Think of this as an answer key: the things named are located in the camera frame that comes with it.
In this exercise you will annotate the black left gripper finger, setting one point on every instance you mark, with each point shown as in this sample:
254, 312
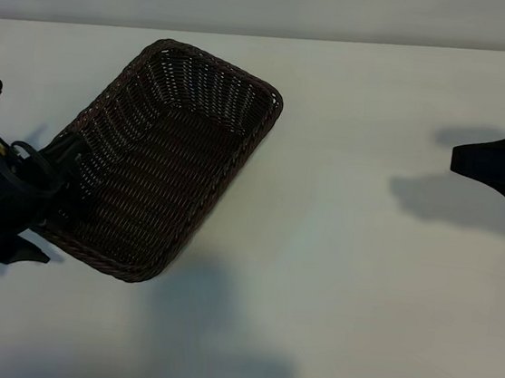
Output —
22, 251
66, 163

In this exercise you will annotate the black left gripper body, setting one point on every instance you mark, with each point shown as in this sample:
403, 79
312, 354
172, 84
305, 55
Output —
14, 198

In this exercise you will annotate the dark brown wicker basket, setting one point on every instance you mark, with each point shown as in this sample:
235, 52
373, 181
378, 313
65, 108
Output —
167, 179

